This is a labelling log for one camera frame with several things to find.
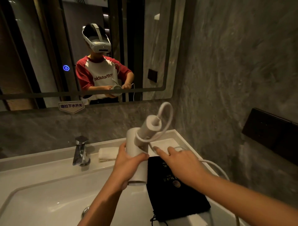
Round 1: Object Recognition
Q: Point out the flat white towel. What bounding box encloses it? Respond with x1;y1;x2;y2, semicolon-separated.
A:
149;138;185;157

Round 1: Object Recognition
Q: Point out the white hair dryer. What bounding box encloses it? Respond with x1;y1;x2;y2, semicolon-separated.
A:
126;115;163;186

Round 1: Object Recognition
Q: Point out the black wall panel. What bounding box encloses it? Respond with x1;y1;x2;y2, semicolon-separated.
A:
241;108;298;166

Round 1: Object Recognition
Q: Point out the chrome faucet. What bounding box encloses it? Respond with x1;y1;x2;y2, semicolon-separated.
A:
72;136;91;167

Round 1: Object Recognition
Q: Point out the person's right hand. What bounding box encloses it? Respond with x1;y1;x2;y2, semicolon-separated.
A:
153;146;208;188

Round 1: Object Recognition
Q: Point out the folded white towel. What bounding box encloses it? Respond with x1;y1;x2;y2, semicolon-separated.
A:
98;147;120;162

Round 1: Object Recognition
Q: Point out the person's right forearm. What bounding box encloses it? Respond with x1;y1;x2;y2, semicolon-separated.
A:
201;171;298;226

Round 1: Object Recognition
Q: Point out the wall mirror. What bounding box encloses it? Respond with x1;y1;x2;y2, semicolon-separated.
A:
0;0;186;113

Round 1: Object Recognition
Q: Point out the white label sticker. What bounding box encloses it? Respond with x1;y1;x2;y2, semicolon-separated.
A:
58;102;85;114

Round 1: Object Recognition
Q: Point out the person's left hand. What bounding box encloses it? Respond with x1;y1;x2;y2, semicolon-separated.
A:
109;142;149;191

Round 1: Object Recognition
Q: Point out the white sink basin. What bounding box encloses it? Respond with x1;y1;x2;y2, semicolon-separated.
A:
0;129;245;226

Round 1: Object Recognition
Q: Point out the person's left forearm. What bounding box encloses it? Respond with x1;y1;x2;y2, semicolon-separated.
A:
77;178;127;226

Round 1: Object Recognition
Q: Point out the black drawstring bag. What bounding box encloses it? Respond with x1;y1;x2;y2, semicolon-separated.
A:
146;156;211;226

